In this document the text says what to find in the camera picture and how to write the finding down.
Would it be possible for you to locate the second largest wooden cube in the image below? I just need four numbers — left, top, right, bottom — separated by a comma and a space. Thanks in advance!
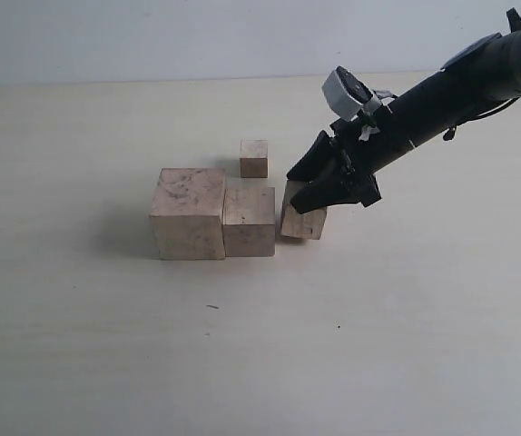
222, 186, 276, 257

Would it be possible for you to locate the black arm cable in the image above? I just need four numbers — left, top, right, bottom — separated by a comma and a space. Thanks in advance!
441, 94, 521, 142

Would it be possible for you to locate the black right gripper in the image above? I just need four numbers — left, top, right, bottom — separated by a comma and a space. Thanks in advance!
286, 106, 413, 213

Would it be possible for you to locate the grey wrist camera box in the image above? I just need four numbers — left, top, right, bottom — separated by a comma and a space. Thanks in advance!
321, 65, 374, 122

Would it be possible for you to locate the third largest wooden cube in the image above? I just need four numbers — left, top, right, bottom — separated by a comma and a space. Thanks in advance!
280, 181, 327, 240

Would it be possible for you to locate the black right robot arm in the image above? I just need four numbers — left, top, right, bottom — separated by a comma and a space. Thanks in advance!
287, 9, 521, 213

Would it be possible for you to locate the smallest wooden cube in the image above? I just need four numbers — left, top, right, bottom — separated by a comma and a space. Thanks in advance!
240, 140, 269, 178

